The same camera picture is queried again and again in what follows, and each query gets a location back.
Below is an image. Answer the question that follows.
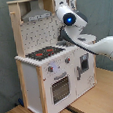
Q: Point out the left red stove knob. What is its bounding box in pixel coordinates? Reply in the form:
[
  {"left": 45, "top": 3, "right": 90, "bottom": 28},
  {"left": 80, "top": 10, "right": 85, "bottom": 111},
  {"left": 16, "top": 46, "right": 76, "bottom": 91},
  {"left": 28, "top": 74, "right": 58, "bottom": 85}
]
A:
[{"left": 48, "top": 66, "right": 54, "bottom": 72}]

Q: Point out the black stovetop with red burners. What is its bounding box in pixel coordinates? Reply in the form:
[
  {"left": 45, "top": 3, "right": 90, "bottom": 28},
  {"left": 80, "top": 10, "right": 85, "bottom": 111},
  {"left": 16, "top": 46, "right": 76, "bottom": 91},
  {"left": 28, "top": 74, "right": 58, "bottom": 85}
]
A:
[{"left": 26, "top": 46, "right": 63, "bottom": 61}]

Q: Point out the black toy faucet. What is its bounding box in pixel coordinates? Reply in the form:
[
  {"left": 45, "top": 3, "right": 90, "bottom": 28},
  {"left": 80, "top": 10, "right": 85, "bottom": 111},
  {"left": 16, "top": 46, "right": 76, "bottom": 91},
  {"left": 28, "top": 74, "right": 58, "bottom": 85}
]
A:
[{"left": 57, "top": 28, "right": 67, "bottom": 41}]

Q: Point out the grey range hood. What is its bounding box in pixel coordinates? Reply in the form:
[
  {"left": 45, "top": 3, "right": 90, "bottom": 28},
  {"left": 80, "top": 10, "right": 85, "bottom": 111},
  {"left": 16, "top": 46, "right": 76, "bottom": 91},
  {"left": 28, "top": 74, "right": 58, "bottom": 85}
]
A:
[{"left": 22, "top": 0, "right": 52, "bottom": 23}]

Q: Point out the grey toy sink basin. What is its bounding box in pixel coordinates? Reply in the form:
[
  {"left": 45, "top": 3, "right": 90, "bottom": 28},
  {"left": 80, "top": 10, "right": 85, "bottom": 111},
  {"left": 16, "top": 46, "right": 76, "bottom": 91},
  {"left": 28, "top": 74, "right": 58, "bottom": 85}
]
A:
[{"left": 56, "top": 38, "right": 79, "bottom": 49}]

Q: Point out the red stove knob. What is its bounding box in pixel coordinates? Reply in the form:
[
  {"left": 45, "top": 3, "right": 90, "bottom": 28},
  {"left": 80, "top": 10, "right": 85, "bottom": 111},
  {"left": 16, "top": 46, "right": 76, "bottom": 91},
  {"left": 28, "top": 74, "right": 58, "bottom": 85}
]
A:
[
  {"left": 48, "top": 66, "right": 54, "bottom": 72},
  {"left": 64, "top": 57, "right": 72, "bottom": 65}
]

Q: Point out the right red stove knob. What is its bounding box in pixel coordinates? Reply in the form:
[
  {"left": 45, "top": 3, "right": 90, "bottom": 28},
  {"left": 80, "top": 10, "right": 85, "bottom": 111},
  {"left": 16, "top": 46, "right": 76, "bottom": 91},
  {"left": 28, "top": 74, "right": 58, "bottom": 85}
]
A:
[{"left": 64, "top": 57, "right": 72, "bottom": 65}]

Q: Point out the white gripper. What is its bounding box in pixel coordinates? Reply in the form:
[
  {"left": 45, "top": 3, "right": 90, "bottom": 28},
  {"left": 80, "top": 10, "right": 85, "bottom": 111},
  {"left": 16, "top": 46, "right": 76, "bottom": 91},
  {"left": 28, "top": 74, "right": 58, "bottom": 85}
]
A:
[{"left": 54, "top": 0, "right": 68, "bottom": 10}]

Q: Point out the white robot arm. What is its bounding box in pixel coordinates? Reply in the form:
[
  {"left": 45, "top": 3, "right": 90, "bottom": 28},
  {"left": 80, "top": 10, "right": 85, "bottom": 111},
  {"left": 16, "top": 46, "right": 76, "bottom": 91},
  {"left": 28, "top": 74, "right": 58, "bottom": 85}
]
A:
[{"left": 54, "top": 0, "right": 113, "bottom": 60}]

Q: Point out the wooden toy kitchen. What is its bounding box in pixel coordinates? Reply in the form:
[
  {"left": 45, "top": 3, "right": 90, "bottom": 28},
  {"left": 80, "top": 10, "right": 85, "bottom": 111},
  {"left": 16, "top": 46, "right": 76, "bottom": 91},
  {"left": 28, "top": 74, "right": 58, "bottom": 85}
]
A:
[{"left": 8, "top": 0, "right": 97, "bottom": 113}]

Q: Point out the toy oven door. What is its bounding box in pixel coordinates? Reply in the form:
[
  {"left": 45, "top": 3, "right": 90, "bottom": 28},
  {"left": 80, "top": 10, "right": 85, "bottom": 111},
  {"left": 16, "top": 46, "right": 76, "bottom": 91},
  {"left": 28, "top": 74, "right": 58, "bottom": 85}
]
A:
[{"left": 51, "top": 74, "right": 70, "bottom": 104}]

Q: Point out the toy fridge door with dispenser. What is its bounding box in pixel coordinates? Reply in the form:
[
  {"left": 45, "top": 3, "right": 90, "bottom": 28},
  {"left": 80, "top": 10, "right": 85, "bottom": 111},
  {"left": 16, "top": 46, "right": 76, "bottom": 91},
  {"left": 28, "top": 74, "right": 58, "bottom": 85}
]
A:
[{"left": 74, "top": 49, "right": 95, "bottom": 96}]

